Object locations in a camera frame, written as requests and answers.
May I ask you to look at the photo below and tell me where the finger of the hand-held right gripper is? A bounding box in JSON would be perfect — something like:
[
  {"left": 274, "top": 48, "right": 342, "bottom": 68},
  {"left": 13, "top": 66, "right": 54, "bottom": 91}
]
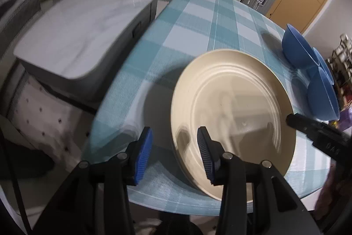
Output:
[{"left": 286, "top": 113, "right": 319, "bottom": 139}]

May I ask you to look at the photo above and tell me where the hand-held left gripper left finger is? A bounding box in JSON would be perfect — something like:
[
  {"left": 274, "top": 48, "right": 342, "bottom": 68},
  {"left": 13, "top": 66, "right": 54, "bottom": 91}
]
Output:
[{"left": 33, "top": 126, "right": 153, "bottom": 235}]

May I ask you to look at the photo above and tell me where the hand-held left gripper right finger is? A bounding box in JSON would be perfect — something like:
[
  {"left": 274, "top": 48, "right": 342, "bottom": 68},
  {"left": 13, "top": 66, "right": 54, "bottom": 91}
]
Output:
[{"left": 197, "top": 126, "right": 321, "bottom": 235}]

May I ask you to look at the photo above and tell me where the light blue bowl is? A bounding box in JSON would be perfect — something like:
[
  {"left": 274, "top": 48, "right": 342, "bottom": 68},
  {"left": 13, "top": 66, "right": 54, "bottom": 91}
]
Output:
[{"left": 312, "top": 48, "right": 335, "bottom": 84}]

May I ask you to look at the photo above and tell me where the large beige plate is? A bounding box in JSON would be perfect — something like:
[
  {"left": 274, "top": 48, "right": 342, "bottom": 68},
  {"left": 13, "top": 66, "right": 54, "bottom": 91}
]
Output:
[{"left": 170, "top": 49, "right": 297, "bottom": 201}]

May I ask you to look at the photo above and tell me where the purple bag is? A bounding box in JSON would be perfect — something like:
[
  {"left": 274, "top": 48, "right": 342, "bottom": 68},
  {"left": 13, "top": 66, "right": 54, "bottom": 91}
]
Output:
[{"left": 337, "top": 107, "right": 352, "bottom": 131}]

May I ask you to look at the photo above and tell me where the wooden shoe rack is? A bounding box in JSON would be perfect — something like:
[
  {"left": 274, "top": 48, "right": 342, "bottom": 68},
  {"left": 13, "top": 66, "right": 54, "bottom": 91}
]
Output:
[{"left": 326, "top": 39, "right": 352, "bottom": 103}]

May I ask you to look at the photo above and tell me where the white dotted cloth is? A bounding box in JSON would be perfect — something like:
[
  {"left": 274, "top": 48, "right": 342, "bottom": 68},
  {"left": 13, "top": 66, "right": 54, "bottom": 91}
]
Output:
[{"left": 5, "top": 70, "right": 97, "bottom": 172}]

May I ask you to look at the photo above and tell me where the teal checked tablecloth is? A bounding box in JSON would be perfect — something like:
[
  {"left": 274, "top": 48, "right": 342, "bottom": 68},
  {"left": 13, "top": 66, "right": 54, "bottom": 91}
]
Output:
[{"left": 82, "top": 0, "right": 334, "bottom": 211}]

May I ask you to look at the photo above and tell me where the marble top side table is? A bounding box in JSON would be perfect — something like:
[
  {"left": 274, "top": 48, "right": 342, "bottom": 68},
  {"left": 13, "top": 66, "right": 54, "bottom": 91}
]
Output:
[{"left": 14, "top": 0, "right": 160, "bottom": 103}]

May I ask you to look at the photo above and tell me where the grey patterned mattress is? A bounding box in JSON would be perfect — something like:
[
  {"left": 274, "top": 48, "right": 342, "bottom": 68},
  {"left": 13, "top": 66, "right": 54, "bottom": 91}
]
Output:
[{"left": 0, "top": 0, "right": 42, "bottom": 43}]

